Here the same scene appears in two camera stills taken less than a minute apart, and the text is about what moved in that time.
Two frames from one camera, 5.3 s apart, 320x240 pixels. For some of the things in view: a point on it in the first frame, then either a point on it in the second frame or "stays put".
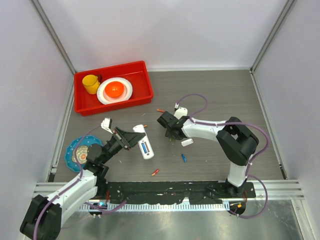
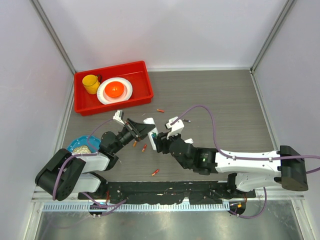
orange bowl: x=114 y=89 stays put
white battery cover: x=187 y=142 stays put
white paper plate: x=105 y=99 stays put
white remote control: x=144 y=143 → x=150 y=120
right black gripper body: x=170 y=135 → x=164 y=145
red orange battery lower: x=155 y=172 stays put
